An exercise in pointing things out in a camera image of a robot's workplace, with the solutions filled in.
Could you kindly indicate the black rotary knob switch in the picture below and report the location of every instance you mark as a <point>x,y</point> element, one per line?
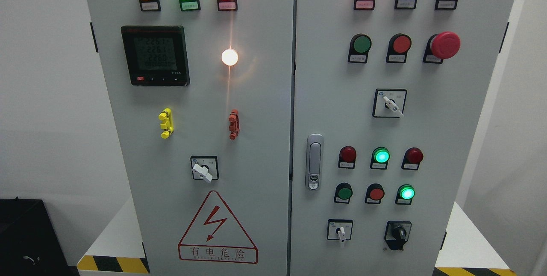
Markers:
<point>397,234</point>

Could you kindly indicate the white selector switch lower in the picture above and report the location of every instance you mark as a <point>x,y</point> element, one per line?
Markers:
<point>339,230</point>

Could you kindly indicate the white selector switch upper right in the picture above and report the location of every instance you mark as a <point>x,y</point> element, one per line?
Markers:
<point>389,103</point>

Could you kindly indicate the white glowing indicator light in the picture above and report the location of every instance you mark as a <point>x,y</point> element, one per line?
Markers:
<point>229,57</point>

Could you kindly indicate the green push button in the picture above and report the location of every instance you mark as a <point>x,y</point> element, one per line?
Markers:
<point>343,193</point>
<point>360,45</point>

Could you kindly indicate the grey cabinet door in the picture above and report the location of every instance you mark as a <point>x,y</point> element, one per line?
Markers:
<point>335,98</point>
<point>253,169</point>

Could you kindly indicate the black digital power meter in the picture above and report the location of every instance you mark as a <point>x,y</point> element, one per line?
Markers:
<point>156,55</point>

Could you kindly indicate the white selector switch left door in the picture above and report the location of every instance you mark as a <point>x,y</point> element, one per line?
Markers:
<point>204,168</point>

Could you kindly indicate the black box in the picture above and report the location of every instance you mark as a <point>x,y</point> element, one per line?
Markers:
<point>28,242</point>

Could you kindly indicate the red emergency stop button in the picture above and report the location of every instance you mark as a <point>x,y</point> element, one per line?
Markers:
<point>441,46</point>

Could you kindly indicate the green indicator light lower right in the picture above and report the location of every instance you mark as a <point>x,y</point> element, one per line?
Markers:
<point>405,195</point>

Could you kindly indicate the grey left cabinet door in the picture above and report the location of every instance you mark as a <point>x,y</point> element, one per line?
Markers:
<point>253,169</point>

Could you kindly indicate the green push button lower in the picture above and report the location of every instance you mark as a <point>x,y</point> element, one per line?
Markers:
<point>343,193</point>

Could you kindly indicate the red push button upper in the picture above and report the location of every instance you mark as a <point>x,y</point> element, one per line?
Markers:
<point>398,48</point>

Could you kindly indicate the lit green indicator light middle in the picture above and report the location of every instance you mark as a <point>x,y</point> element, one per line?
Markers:
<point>380,158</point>

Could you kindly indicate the red push button lower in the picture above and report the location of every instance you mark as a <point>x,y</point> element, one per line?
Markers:
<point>374,194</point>

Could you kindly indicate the red push button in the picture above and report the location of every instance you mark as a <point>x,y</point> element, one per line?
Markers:
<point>398,48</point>
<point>374,194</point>

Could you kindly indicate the red electric hazard warning sticker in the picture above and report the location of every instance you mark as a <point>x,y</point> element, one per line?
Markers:
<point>215,234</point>

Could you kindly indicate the white platform with hazard stripes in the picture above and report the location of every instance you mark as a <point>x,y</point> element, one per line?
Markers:
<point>118,250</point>

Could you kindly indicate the dark red indicator light left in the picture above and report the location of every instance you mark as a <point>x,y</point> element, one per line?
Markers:
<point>347,157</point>

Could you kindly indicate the green push button upper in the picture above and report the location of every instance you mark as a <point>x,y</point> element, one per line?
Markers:
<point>360,45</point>

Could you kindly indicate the silver door handle lock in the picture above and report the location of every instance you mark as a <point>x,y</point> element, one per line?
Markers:
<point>313,160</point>

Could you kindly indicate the white selector switch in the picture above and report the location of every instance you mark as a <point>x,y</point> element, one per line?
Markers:
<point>389,103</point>
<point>339,230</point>

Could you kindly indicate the grey right cabinet door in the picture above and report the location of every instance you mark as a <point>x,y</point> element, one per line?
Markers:
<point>335,98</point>

